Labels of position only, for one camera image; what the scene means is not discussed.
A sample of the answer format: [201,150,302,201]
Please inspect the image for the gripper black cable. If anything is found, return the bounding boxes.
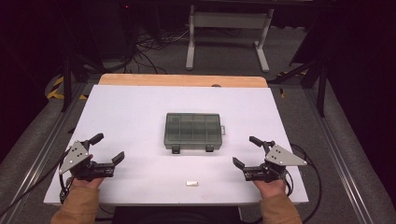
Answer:
[281,143,322,224]
[0,148,76,218]

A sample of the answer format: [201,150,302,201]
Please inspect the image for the person's left hand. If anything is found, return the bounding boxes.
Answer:
[70,153,106,190]

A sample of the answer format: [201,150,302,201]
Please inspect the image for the yellow black floor tape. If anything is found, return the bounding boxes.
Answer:
[46,76,89,101]

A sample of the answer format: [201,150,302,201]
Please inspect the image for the grey metal stand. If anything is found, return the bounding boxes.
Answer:
[185,4,276,75]

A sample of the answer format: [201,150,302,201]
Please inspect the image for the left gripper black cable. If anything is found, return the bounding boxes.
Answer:
[0,148,76,218]

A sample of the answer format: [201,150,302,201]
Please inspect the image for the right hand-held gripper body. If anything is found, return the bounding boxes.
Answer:
[243,140,308,183]

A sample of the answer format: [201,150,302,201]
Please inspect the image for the black metal stand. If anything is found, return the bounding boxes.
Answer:
[59,46,106,114]
[267,55,332,119]

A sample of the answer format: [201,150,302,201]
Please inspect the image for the white table board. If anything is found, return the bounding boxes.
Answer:
[43,84,310,207]

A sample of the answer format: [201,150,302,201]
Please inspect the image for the person's right hand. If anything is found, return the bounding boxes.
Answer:
[252,177,288,199]

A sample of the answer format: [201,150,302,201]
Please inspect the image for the aluminium floor rail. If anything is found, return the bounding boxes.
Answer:
[0,83,92,224]
[302,88,376,224]

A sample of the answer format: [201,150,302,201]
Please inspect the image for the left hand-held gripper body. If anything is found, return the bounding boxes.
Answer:
[58,139,117,182]

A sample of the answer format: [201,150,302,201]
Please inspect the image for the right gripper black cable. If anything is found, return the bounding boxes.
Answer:
[281,143,322,224]

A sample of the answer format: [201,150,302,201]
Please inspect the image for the wooden table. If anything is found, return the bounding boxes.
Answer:
[97,73,269,89]

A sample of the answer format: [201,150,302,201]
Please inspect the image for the bundle of black floor cables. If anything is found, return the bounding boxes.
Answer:
[102,27,191,76]

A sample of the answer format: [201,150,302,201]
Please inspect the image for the grey plastic compartment box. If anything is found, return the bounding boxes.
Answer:
[163,112,226,155]

